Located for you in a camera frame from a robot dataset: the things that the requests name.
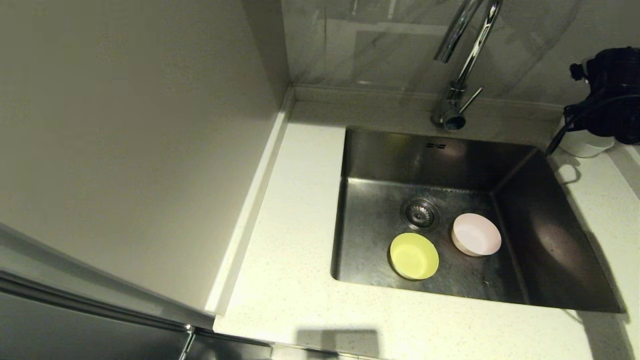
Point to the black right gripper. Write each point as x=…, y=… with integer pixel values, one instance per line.
x=612, y=122

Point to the white plastic bowl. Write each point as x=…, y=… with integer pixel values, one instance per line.
x=585, y=146

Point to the chrome gooseneck kitchen faucet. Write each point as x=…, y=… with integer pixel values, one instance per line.
x=452, y=102

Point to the pink plastic bowl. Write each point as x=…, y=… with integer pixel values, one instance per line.
x=476, y=235

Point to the yellow plastic bowl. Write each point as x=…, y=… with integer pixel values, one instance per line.
x=414, y=256

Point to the stainless steel sink basin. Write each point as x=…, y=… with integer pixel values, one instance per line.
x=540, y=240

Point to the round metal drain strainer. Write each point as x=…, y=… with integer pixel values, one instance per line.
x=420, y=214

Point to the beige cabinet side panel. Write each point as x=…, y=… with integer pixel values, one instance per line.
x=125, y=125

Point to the grey metal appliance door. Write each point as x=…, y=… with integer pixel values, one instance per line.
x=75, y=325

